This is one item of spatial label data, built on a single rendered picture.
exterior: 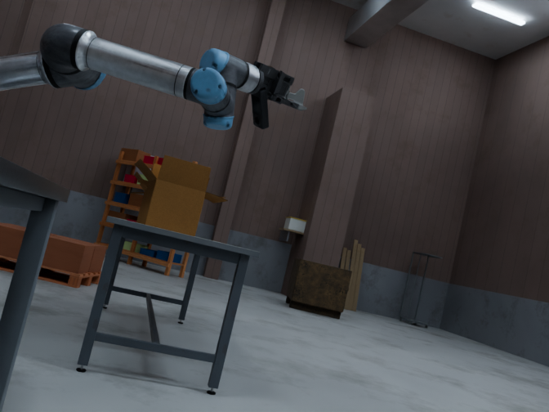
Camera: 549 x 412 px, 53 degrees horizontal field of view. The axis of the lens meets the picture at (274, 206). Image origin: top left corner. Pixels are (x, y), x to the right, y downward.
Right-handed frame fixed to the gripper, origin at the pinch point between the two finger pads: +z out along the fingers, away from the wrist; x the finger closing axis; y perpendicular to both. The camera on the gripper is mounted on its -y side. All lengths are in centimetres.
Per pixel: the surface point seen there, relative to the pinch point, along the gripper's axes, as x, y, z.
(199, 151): 830, -167, 608
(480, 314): 311, -255, 1064
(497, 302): 284, -211, 1043
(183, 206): 108, -70, 58
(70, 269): 361, -235, 150
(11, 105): 1031, -213, 283
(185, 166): 115, -50, 55
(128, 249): 713, -361, 445
